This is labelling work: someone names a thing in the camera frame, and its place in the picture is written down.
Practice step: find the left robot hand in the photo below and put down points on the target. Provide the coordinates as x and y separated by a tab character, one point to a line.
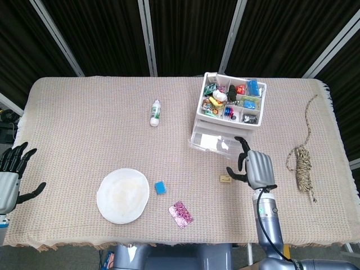
8	188

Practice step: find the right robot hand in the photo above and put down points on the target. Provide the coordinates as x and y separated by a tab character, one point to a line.
260	170

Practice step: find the yellow eraser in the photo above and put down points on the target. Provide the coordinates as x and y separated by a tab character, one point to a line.
223	179

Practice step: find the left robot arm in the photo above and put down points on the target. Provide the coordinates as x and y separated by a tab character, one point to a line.
2	226

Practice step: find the white drawer organizer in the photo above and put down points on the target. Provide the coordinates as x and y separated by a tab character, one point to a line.
233	122

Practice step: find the black binder clips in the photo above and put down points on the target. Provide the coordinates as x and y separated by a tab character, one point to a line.
249	118

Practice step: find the white paper slip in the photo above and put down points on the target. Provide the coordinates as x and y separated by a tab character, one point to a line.
209	140

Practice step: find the blue and red clips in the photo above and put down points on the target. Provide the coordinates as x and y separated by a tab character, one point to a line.
230	112

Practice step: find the blue and green packet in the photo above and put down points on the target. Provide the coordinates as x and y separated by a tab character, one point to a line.
250	104

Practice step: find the colourful candy packets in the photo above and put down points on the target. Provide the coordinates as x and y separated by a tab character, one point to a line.
210	110

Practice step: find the yellow sponge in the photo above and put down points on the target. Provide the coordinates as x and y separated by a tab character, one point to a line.
216	101

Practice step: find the black pouch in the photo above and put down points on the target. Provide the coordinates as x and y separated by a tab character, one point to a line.
233	92

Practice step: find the orange red packet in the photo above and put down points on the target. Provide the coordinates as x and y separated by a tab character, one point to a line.
241	89

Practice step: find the blue plastic pack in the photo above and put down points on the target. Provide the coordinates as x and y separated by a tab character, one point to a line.
253	87

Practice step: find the white table leg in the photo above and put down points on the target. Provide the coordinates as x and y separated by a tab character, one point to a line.
249	253

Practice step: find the white crumpled ball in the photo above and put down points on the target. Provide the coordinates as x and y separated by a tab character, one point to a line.
220	95

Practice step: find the pink patterned card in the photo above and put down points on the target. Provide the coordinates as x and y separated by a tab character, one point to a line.
180	215

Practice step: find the green printed packet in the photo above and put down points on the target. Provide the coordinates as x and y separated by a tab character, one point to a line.
210	89

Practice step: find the beige woven tablecloth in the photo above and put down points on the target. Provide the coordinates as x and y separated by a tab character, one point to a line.
84	126

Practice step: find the blue and white block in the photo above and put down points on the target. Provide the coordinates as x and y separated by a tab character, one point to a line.
160	188

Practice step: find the white tag card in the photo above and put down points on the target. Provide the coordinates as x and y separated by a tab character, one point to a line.
213	78

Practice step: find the white paper plate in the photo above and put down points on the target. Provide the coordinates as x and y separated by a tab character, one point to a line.
123	196

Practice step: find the white bottle green label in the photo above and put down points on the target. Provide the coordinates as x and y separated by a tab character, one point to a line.
155	114

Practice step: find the grey-blue robot torso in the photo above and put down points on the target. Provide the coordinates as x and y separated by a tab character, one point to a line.
174	257

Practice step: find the blue and red package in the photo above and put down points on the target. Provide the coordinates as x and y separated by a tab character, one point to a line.
108	261

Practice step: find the black pleated curtain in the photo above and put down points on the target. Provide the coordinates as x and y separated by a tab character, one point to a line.
98	36
191	36
17	42
346	70
281	36

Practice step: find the aluminium frame post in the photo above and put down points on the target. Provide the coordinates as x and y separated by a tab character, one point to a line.
148	36
11	105
56	36
233	36
332	52

